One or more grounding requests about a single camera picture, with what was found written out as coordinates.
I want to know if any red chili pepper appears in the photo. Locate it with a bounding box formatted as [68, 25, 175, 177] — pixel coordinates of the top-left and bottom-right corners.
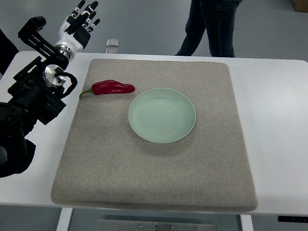
[79, 79, 135, 99]

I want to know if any metal table base plate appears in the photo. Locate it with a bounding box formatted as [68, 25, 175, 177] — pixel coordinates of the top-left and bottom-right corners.
[96, 219, 217, 231]

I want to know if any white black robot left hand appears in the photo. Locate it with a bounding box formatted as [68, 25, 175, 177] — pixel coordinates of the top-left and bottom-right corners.
[56, 0, 100, 54]

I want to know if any person in dark jeans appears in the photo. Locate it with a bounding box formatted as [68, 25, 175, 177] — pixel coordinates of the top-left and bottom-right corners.
[176, 0, 242, 58]

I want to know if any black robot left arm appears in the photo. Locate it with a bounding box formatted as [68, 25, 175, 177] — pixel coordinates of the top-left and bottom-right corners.
[0, 16, 77, 178]

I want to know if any beige felt mat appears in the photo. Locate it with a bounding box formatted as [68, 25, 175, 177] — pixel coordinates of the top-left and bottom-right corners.
[51, 59, 258, 212]

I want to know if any white table leg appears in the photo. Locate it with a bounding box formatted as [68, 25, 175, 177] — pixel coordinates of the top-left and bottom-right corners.
[56, 208, 73, 231]

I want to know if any silver floor socket plate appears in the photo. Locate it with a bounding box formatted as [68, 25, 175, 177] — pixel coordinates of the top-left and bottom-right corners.
[106, 38, 119, 47]

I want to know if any black table control panel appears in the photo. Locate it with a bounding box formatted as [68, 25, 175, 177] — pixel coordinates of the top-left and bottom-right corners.
[278, 216, 308, 223]

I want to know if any pale green plate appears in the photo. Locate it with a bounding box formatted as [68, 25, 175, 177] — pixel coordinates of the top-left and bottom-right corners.
[128, 88, 196, 144]

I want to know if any cardboard box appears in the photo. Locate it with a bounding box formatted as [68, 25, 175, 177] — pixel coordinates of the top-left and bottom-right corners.
[292, 0, 308, 13]

